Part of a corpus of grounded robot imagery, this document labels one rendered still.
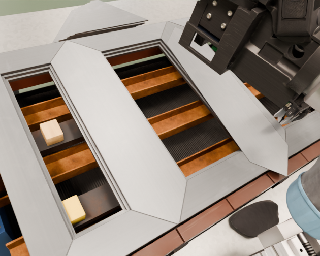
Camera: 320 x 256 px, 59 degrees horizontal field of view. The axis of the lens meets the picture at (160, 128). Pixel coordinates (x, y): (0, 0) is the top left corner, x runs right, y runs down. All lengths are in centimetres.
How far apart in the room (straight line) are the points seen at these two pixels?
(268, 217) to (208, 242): 23
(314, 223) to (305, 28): 19
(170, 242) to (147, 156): 24
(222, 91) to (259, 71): 82
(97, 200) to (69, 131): 25
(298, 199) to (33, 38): 113
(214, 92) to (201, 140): 30
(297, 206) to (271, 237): 40
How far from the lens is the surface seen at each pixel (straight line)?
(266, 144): 101
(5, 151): 84
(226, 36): 25
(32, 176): 79
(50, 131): 90
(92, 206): 83
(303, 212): 33
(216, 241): 98
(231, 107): 105
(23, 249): 91
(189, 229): 80
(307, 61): 24
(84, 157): 100
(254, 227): 102
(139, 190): 78
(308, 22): 24
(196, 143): 127
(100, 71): 101
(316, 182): 32
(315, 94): 24
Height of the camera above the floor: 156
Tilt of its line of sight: 53 degrees down
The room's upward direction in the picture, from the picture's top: 21 degrees clockwise
